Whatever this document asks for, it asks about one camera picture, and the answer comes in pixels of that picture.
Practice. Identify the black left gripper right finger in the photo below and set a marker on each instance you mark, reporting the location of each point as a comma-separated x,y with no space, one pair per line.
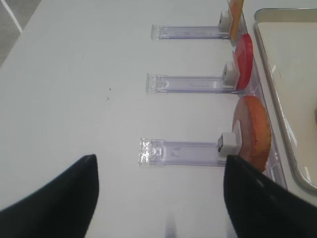
260,208

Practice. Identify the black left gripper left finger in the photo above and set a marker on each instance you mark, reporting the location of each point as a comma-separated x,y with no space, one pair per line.
63,208

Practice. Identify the clear rack near tomato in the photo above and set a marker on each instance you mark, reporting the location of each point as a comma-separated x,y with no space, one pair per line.
227,83

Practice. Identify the red tomato slice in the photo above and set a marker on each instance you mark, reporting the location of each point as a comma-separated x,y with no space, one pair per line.
244,54

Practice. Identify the clear rack near cheese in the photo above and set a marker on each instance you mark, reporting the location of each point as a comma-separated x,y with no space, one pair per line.
221,31

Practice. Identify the standing orange cheese slice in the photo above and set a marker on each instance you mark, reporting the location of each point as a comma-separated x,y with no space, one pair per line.
236,8

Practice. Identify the bottom bun slice on rack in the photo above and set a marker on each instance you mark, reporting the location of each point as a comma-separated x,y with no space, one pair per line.
255,131

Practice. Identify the clear rack near bun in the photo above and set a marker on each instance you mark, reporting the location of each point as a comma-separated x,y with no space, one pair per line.
161,152

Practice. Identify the metal tray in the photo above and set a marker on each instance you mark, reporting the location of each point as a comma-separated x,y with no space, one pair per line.
287,39

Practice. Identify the clear left long rail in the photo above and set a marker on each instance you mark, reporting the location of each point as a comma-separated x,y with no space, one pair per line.
273,168

